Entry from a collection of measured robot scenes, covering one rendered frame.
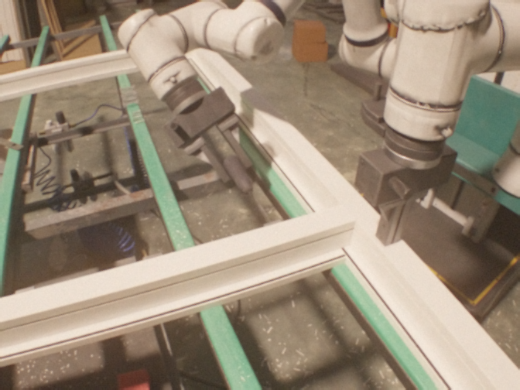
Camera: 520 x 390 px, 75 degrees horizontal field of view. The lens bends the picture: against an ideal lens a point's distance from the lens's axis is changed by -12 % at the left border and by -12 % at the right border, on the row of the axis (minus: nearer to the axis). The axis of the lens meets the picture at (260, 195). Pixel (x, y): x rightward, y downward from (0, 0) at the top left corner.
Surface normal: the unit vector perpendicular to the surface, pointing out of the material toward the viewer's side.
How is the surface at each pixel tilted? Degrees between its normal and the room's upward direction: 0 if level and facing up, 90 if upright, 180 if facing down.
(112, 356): 0
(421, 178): 90
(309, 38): 90
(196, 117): 57
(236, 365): 0
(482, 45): 87
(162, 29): 46
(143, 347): 0
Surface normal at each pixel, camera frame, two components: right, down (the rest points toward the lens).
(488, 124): -0.82, 0.36
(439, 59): -0.46, 0.54
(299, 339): 0.00, -0.78
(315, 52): 0.13, 0.62
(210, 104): 0.06, 0.11
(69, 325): 0.38, 0.58
